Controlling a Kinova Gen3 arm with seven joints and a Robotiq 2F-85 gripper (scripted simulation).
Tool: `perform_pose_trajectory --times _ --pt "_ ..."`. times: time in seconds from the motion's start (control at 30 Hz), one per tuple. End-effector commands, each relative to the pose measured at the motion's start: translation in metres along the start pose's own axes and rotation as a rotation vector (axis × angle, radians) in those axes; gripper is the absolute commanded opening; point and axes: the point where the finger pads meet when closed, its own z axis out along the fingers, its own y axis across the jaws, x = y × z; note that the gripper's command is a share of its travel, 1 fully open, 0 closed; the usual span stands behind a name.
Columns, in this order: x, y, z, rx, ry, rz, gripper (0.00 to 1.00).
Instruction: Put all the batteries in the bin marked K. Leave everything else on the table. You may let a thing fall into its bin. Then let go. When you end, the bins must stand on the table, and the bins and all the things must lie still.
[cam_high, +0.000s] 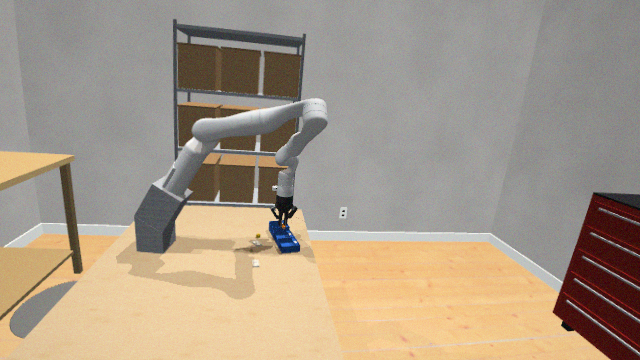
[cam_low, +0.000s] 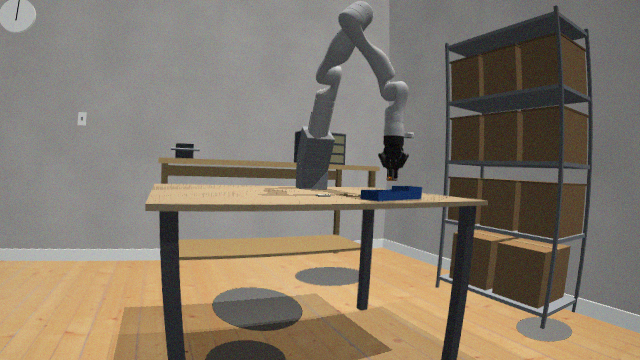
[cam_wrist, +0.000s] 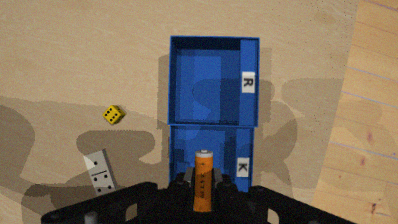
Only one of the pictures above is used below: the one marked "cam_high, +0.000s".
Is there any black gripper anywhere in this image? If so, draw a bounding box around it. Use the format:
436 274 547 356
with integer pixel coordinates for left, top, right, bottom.
270 195 298 227

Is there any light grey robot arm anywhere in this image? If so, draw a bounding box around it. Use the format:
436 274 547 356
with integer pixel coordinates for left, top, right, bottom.
162 99 328 197

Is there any blue three-compartment bin rack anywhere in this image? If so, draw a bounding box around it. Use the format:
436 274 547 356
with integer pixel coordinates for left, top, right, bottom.
269 221 300 253

